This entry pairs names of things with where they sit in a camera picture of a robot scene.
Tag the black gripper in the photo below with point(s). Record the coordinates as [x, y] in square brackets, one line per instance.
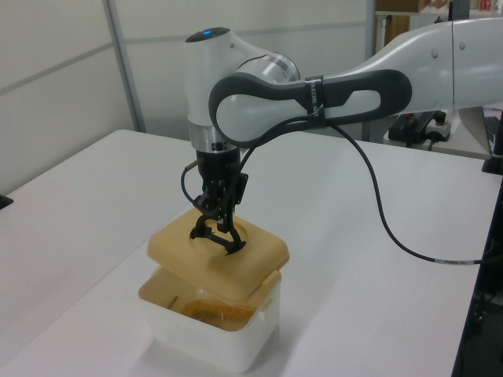
[218, 169]

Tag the tan plastic case lid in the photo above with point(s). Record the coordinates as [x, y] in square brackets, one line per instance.
[177, 251]

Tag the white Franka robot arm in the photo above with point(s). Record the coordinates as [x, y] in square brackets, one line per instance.
[204, 78]

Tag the white plastic tool case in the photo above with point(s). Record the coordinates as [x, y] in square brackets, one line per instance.
[196, 345]

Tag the black power strip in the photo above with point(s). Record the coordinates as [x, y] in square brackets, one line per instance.
[410, 125]

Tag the grey emergency stop box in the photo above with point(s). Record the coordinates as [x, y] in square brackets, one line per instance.
[440, 127]

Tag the cardboard box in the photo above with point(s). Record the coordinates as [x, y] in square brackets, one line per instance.
[426, 4]

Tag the grey partition post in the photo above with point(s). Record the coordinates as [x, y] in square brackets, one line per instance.
[123, 66]
[370, 31]

